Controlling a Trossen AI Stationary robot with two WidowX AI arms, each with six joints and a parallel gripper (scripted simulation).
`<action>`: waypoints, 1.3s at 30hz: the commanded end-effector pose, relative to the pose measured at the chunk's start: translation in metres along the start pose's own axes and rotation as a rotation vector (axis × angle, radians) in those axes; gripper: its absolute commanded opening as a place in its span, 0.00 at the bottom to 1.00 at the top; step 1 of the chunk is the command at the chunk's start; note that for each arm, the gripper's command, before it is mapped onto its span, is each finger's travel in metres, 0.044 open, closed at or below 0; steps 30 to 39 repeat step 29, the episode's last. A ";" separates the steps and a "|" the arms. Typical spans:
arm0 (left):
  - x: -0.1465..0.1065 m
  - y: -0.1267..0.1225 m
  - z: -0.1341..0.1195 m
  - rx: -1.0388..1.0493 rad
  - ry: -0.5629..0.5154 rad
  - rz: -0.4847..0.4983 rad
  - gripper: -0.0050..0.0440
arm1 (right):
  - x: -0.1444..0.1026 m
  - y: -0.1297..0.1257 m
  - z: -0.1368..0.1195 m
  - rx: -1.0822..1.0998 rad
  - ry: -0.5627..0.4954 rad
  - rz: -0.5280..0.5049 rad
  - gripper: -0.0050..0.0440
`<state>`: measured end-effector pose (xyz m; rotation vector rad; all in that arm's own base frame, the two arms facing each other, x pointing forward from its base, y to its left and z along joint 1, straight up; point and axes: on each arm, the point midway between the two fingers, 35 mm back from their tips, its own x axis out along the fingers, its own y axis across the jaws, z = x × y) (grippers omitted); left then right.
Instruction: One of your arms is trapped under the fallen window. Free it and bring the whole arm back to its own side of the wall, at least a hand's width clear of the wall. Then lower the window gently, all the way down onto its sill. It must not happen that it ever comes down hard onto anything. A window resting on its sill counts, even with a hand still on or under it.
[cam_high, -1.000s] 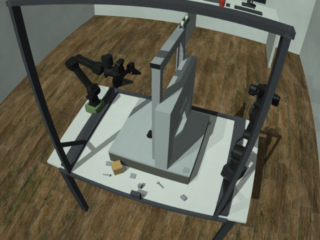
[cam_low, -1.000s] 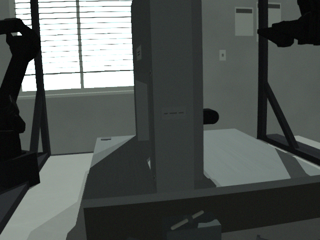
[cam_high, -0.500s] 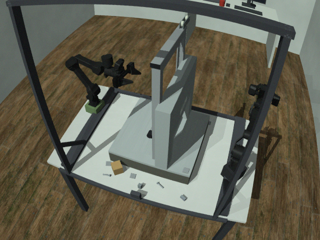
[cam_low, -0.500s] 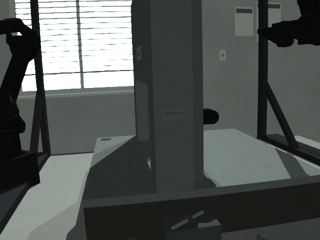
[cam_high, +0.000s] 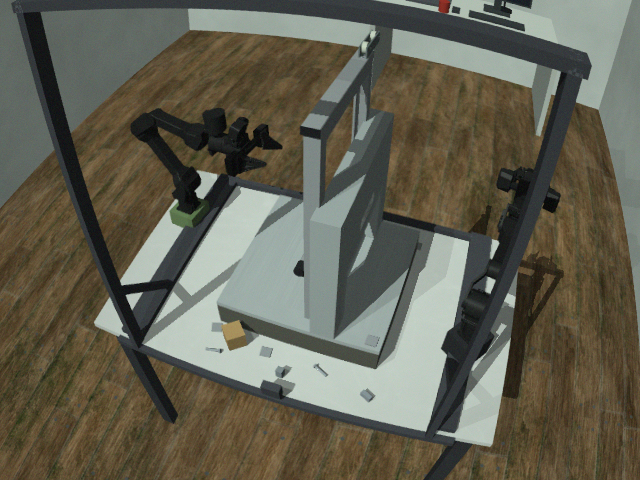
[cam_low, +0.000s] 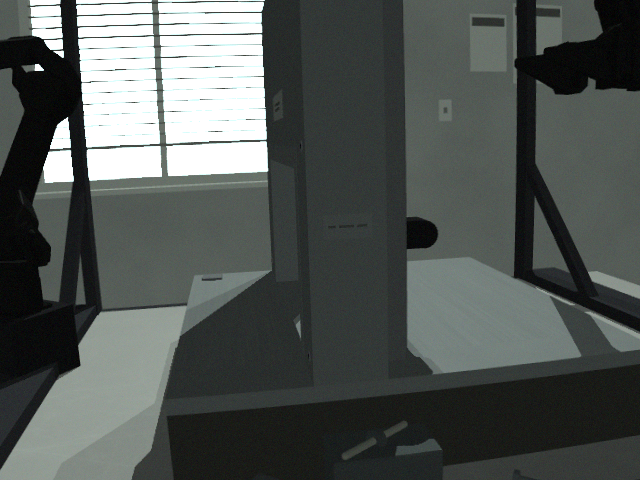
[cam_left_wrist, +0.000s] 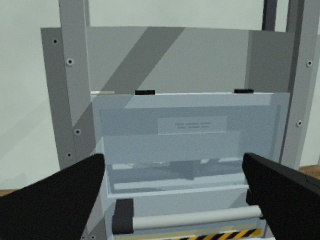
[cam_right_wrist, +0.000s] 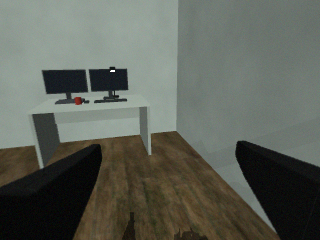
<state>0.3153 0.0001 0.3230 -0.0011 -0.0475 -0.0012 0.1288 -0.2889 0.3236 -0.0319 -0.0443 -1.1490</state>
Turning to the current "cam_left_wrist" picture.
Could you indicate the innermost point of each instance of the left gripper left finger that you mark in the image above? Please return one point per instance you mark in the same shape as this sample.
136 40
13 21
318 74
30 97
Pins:
56 207

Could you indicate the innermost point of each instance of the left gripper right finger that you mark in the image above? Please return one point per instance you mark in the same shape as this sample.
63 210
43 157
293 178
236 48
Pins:
288 199

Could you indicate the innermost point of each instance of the dark grey metal frame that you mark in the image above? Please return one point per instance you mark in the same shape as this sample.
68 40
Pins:
269 15

